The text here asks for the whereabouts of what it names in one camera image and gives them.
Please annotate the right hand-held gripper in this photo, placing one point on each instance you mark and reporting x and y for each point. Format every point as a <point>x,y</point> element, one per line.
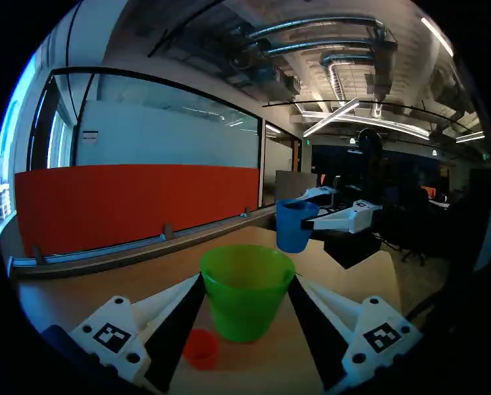
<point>350,251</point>

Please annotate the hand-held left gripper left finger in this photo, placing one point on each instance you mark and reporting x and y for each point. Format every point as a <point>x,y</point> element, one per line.
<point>118,317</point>

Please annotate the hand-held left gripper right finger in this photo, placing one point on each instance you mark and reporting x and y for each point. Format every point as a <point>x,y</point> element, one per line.
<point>365,325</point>

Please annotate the blue plastic cup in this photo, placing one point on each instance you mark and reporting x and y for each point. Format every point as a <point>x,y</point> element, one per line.
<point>291,228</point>

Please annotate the green plastic cup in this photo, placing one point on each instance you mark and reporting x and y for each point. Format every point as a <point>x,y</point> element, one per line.
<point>245,300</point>

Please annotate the black office chair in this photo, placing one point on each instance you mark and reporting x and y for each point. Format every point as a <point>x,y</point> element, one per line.
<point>410,222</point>

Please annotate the red plastic cup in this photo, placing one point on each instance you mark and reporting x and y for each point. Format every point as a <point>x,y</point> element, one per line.
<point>200,349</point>

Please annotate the red desk screen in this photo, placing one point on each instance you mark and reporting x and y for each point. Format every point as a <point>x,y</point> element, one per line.
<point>134,205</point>

